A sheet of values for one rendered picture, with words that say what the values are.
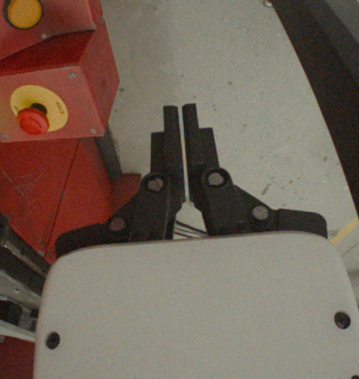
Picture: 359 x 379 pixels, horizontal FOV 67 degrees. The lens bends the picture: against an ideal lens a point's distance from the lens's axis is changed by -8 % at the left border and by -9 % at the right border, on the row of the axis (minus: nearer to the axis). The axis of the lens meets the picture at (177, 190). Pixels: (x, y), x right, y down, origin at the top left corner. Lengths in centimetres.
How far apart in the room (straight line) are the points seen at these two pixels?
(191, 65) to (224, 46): 15
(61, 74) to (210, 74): 96
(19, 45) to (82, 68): 10
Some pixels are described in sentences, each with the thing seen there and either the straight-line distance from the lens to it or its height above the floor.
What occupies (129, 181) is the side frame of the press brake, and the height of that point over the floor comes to 6.
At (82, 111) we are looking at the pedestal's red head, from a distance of 37.
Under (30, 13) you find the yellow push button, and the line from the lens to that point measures 39.
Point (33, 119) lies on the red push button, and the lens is 36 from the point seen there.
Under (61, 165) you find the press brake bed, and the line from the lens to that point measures 96.
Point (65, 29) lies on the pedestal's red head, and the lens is 40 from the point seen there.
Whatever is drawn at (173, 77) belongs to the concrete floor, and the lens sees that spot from 126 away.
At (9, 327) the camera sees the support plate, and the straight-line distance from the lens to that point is 53.
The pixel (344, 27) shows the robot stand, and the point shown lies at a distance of 64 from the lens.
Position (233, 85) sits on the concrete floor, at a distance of 129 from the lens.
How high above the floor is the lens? 104
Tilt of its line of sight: 35 degrees down
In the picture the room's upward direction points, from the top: 177 degrees counter-clockwise
